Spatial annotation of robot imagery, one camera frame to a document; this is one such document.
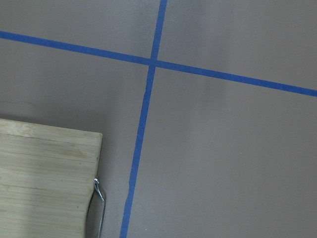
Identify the wooden cutting board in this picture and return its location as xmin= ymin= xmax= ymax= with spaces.
xmin=0 ymin=119 xmax=106 ymax=238

